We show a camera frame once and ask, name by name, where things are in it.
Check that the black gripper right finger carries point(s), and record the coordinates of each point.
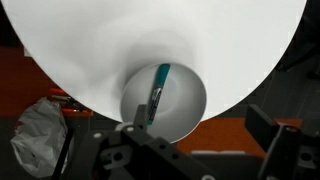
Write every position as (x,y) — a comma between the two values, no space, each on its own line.
(286,153)

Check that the white round bowl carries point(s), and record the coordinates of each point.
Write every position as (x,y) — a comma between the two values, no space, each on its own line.
(183,103)

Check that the teal whiteboard marker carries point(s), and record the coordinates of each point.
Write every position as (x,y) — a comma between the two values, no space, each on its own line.
(159,85)

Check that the red hand tool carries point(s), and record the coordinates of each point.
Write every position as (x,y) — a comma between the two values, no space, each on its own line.
(75,111)

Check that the white plastic bag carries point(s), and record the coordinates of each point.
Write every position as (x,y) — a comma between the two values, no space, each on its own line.
(38,140)

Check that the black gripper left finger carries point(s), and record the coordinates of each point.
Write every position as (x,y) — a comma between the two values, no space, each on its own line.
(140,156)

